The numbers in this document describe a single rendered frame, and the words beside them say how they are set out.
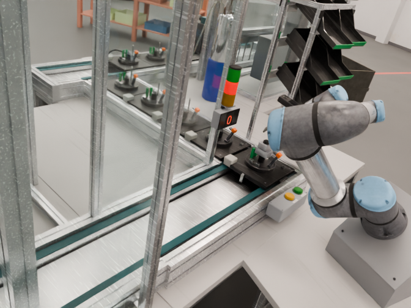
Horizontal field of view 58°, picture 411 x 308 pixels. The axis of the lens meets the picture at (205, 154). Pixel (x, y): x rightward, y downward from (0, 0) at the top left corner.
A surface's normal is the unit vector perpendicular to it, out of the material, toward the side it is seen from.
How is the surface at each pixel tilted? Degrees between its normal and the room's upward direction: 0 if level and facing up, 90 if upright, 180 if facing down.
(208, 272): 0
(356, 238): 44
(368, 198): 39
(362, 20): 90
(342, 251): 90
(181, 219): 0
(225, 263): 0
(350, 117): 50
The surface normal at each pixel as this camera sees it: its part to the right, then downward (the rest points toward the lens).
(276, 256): 0.18, -0.84
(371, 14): -0.86, 0.11
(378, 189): -0.36, -0.54
